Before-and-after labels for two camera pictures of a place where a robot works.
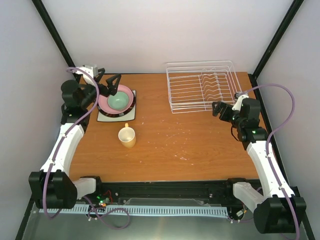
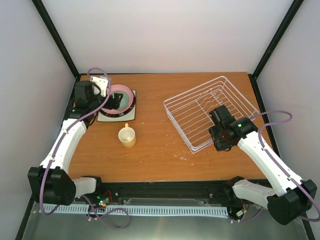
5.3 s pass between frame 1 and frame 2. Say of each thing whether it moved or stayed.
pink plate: stayed
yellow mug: stayed
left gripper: moved
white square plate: stayed
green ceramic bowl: stayed
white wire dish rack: moved
